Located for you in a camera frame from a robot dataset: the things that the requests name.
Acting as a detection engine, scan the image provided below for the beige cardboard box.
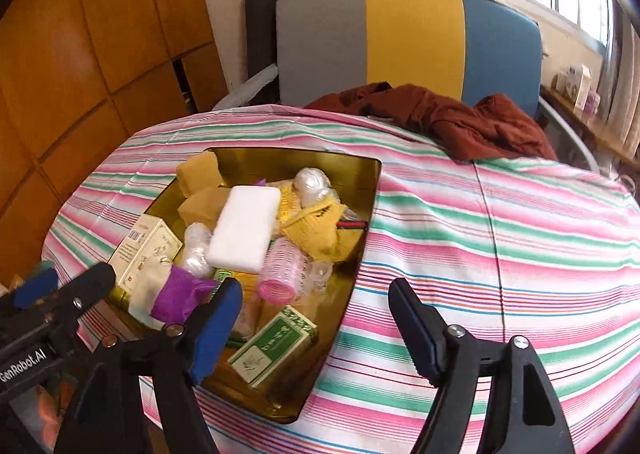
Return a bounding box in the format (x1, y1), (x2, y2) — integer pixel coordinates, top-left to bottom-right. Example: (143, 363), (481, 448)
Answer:
(108, 214), (183, 296)

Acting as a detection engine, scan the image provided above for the green tea box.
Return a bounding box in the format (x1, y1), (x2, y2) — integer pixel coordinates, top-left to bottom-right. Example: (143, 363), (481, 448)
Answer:
(228, 306), (318, 389)

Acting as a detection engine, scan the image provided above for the yellow sponge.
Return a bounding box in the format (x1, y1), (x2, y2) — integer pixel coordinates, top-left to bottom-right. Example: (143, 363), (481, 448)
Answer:
(178, 188), (230, 231)
(176, 151), (224, 197)

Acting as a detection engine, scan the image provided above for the white foam sponge block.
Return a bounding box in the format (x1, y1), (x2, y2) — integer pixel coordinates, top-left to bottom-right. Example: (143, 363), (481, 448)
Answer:
(205, 185), (281, 274)

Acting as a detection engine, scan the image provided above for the yellow sock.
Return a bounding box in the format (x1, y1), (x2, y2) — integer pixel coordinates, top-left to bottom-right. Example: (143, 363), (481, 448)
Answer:
(280, 195), (368, 263)

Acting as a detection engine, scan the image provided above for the white plastic bag ball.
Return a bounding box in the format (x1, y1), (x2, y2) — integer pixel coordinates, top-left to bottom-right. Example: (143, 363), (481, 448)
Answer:
(293, 167), (340, 208)

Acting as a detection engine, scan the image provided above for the yellow cracker packet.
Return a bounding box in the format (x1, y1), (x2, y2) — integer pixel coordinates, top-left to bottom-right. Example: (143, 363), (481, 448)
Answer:
(214, 269), (262, 341)

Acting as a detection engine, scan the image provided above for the striped pink green bedsheet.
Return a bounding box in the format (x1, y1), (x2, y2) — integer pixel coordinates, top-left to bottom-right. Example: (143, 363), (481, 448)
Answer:
(42, 105), (639, 453)

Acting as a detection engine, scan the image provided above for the wooden wardrobe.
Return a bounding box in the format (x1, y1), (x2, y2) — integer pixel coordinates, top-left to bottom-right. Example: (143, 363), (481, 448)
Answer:
(1, 0), (228, 285)

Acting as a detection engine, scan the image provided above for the dark red blanket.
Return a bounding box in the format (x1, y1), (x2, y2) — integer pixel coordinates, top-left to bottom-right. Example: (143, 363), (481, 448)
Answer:
(307, 82), (556, 162)

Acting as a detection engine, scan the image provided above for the wooden desk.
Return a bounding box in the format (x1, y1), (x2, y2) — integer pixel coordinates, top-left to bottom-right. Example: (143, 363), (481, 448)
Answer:
(540, 86), (639, 170)

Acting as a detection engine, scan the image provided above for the right side curtain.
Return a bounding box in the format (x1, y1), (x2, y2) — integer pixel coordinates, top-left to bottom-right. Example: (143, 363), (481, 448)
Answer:
(599, 0), (639, 157)

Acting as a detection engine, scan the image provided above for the white box on desk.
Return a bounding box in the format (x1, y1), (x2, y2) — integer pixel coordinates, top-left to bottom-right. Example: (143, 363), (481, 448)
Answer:
(565, 63), (592, 110)

